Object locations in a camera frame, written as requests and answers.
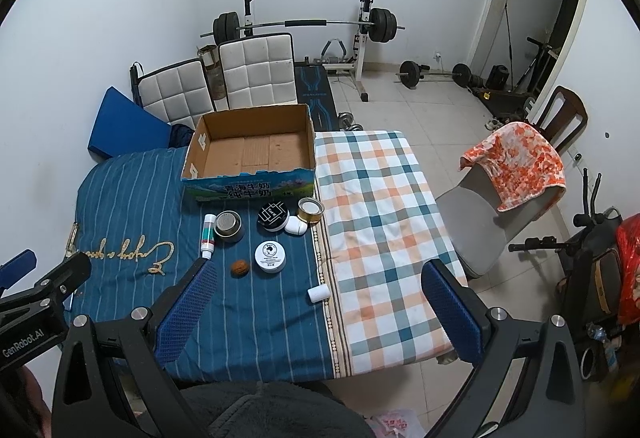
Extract red plastic bag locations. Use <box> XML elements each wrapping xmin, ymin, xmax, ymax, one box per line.
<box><xmin>616</xmin><ymin>214</ymin><xmax>640</xmax><ymax>325</ymax></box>

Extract black scooter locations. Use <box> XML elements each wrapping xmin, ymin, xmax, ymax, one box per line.
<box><xmin>508</xmin><ymin>169</ymin><xmax>623</xmax><ymax>382</ymax></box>

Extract grey chair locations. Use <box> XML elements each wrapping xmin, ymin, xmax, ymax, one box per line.
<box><xmin>436</xmin><ymin>165</ymin><xmax>564</xmax><ymax>279</ymax></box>

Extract brown walnut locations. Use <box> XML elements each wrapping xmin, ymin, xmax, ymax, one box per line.
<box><xmin>230</xmin><ymin>259</ymin><xmax>250</xmax><ymax>278</ymax></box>

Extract left white quilted chair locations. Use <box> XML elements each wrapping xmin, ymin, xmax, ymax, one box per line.
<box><xmin>129</xmin><ymin>58</ymin><xmax>215</xmax><ymax>129</ymax></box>

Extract white quilted chair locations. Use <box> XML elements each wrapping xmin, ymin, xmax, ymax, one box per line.
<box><xmin>129</xmin><ymin>58</ymin><xmax>215</xmax><ymax>129</ymax></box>
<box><xmin>218</xmin><ymin>33</ymin><xmax>297</xmax><ymax>109</ymax></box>

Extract small white cylinder bottle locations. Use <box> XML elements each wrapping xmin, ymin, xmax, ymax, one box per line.
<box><xmin>307</xmin><ymin>283</ymin><xmax>331</xmax><ymax>304</ymax></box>

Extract white green tube bottle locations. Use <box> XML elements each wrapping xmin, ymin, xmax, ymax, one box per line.
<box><xmin>200</xmin><ymin>214</ymin><xmax>216</xmax><ymax>259</ymax></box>

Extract white squat rack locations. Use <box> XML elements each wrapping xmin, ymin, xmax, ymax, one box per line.
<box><xmin>242</xmin><ymin>0</ymin><xmax>374</xmax><ymax>102</ymax></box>

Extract plaid checkered sheet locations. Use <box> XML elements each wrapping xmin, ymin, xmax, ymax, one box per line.
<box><xmin>311</xmin><ymin>131</ymin><xmax>466</xmax><ymax>378</ymax></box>

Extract orange floral towel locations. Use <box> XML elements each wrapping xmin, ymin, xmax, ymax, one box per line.
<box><xmin>459</xmin><ymin>121</ymin><xmax>566</xmax><ymax>219</ymax></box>

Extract open cardboard box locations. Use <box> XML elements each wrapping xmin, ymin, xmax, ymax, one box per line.
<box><xmin>181</xmin><ymin>104</ymin><xmax>316</xmax><ymax>202</ymax></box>

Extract white cream jar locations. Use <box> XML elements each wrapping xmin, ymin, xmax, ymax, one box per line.
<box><xmin>254</xmin><ymin>240</ymin><xmax>286</xmax><ymax>275</ymax></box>

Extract black round tin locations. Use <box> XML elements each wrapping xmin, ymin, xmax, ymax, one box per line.
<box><xmin>257</xmin><ymin>201</ymin><xmax>290</xmax><ymax>232</ymax></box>

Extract white earbuds case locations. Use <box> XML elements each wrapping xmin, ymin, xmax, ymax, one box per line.
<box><xmin>284</xmin><ymin>216</ymin><xmax>308</xmax><ymax>237</ymax></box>

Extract right white quilted chair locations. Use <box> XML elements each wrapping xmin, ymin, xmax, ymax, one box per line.
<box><xmin>218</xmin><ymin>33</ymin><xmax>297</xmax><ymax>109</ymax></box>

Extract brown wooden chair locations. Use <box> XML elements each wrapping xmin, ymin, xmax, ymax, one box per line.
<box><xmin>533</xmin><ymin>86</ymin><xmax>588</xmax><ymax>153</ymax></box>

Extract barbell on rack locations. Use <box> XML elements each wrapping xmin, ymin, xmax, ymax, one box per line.
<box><xmin>201</xmin><ymin>8</ymin><xmax>405</xmax><ymax>44</ymax></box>

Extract silver puck light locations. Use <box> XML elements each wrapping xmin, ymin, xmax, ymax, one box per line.
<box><xmin>214</xmin><ymin>210</ymin><xmax>244</xmax><ymax>243</ymax></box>

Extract black fleece clothing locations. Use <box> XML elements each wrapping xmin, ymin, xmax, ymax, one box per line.
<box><xmin>181</xmin><ymin>380</ymin><xmax>373</xmax><ymax>437</ymax></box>

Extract blue foam pad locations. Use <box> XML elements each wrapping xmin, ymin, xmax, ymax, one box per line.
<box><xmin>88</xmin><ymin>87</ymin><xmax>171</xmax><ymax>160</ymax></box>

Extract floor barbell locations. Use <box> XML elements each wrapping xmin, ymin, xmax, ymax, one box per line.
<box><xmin>396</xmin><ymin>60</ymin><xmax>473</xmax><ymax>88</ymax></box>

